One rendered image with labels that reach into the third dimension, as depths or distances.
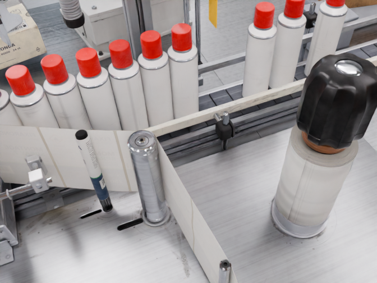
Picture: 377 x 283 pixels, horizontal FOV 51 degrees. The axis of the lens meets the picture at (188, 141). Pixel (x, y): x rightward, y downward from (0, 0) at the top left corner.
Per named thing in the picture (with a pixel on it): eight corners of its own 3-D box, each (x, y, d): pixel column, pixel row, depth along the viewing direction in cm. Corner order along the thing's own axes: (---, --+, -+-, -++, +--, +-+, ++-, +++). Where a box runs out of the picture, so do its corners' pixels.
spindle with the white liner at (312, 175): (289, 247, 61) (339, 106, 38) (261, 201, 66) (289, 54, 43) (338, 226, 63) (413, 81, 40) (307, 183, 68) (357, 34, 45)
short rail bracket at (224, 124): (220, 162, 78) (221, 120, 69) (214, 151, 80) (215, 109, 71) (234, 157, 79) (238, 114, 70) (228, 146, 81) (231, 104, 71)
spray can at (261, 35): (248, 106, 81) (258, 17, 65) (237, 91, 84) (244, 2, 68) (271, 100, 82) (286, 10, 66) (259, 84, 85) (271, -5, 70)
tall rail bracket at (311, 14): (307, 80, 93) (323, 18, 80) (291, 62, 97) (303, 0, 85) (319, 77, 94) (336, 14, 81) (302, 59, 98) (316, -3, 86)
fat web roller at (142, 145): (146, 231, 63) (129, 158, 49) (138, 208, 66) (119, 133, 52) (173, 221, 64) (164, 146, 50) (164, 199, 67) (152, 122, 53)
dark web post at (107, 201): (104, 214, 66) (75, 139, 51) (101, 205, 67) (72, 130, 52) (114, 210, 66) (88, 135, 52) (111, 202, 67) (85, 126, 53)
